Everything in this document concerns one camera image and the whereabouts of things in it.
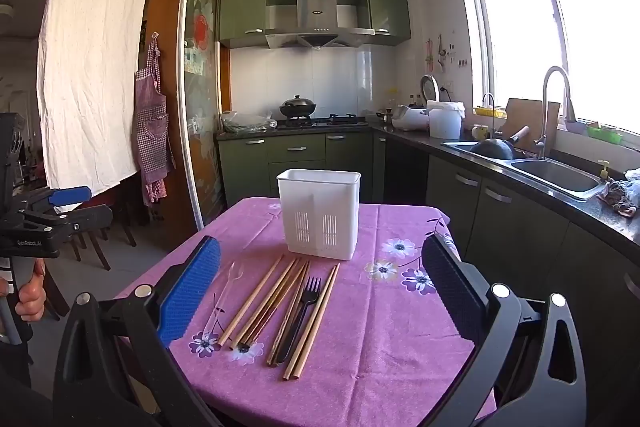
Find checkered apron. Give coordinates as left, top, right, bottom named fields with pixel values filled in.
left=134, top=38, right=176, bottom=206

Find dark wooden chopstick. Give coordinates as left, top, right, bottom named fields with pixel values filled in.
left=271, top=262, right=313, bottom=366
left=266, top=261, right=311, bottom=366

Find window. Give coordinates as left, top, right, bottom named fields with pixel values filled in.
left=452, top=0, right=640, bottom=138

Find black lidded wok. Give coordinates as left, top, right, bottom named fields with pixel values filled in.
left=279, top=95, right=317, bottom=118

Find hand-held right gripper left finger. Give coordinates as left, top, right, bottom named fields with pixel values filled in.
left=52, top=236, right=222, bottom=427

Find clear plastic fork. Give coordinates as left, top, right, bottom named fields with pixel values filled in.
left=207, top=261, right=244, bottom=343

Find green wall cabinets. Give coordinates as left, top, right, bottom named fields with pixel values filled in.
left=220, top=0, right=412, bottom=48

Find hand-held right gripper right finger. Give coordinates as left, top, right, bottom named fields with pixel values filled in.
left=421, top=233, right=587, bottom=427

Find white cloth curtain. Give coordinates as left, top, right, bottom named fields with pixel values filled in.
left=36, top=0, right=155, bottom=214

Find black gas stove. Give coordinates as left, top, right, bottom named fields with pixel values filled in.
left=276, top=113, right=370, bottom=129

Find black wok wooden handle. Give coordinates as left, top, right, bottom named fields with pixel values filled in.
left=470, top=125, right=531, bottom=160

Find green drawer base cabinets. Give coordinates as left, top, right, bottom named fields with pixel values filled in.
left=217, top=129, right=386, bottom=208

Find black stone countertop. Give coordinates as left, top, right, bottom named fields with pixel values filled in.
left=216, top=119, right=640, bottom=253

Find small chrome faucet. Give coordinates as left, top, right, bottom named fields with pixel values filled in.
left=481, top=93, right=497, bottom=142

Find hanging wall ornaments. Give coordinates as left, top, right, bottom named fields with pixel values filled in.
left=425, top=34, right=468, bottom=72

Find light wooden chopstick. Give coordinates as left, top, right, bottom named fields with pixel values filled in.
left=216, top=255, right=285, bottom=349
left=291, top=262, right=341, bottom=381
left=284, top=263, right=336, bottom=380

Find crumpled rag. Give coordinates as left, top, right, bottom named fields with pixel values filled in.
left=597, top=179, right=638, bottom=218

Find steel double sink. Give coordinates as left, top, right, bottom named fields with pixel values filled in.
left=440, top=139, right=608, bottom=200

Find wooden chair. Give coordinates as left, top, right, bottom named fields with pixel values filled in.
left=60, top=192, right=136, bottom=270

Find glass sliding door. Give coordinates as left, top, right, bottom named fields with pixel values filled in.
left=176, top=0, right=223, bottom=228

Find steel range hood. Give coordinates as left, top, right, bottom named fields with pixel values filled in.
left=265, top=0, right=375, bottom=49

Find white lined bucket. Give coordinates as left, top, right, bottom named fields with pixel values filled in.
left=426, top=100, right=466, bottom=140

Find plastic bag of greens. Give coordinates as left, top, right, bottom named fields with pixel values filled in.
left=221, top=111, right=277, bottom=134

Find green plastic basket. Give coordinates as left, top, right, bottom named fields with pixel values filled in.
left=586, top=122, right=624, bottom=145

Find person's left hand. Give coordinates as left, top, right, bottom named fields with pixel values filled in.
left=11, top=257, right=48, bottom=324

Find black plastic fork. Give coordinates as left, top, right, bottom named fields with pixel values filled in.
left=275, top=276, right=322, bottom=364

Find tall chrome faucet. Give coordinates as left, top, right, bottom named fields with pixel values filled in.
left=535, top=66, right=577, bottom=158

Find white plastic utensil holder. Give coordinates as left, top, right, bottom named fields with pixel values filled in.
left=276, top=168, right=362, bottom=258

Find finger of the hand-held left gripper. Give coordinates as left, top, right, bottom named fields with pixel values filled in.
left=14, top=186, right=92, bottom=220
left=20, top=204, right=114, bottom=238

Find person's dark clothing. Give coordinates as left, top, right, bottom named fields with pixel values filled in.
left=0, top=342, right=56, bottom=427

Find wooden cutting board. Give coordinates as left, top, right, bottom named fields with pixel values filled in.
left=500, top=98, right=561, bottom=152

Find purple floral tablecloth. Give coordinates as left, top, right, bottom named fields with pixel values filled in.
left=114, top=197, right=496, bottom=427

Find dark green sink cabinets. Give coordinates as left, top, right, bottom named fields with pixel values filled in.
left=372, top=132, right=640, bottom=427

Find white rice cooker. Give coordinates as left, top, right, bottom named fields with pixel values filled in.
left=391, top=75, right=441, bottom=131

